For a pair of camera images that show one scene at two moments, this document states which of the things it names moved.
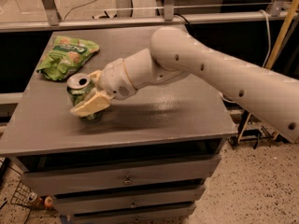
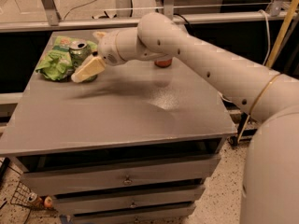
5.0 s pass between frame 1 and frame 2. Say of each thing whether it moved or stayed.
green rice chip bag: stayed
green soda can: moved
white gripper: moved
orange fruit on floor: stayed
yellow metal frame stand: stayed
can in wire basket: stayed
